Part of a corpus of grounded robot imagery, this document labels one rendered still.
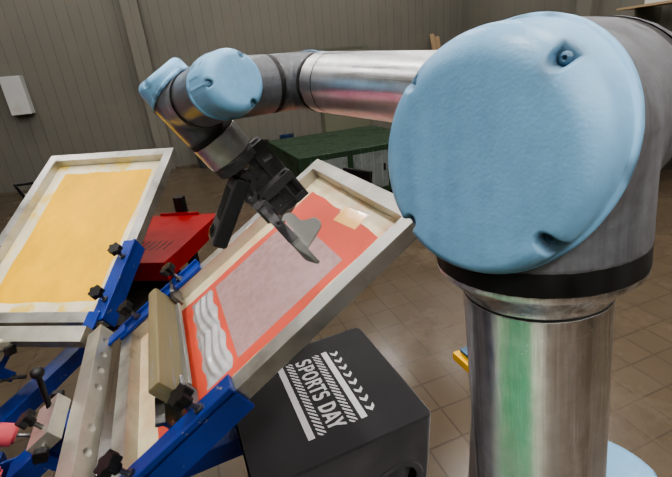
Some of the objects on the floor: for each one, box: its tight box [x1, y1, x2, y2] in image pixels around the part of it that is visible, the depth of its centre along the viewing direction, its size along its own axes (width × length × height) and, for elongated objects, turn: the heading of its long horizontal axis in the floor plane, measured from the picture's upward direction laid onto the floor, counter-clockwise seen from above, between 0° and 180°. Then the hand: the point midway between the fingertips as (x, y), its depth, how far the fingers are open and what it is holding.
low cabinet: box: [267, 125, 393, 193], centre depth 640 cm, size 194×175×76 cm
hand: (301, 250), depth 72 cm, fingers open, 14 cm apart
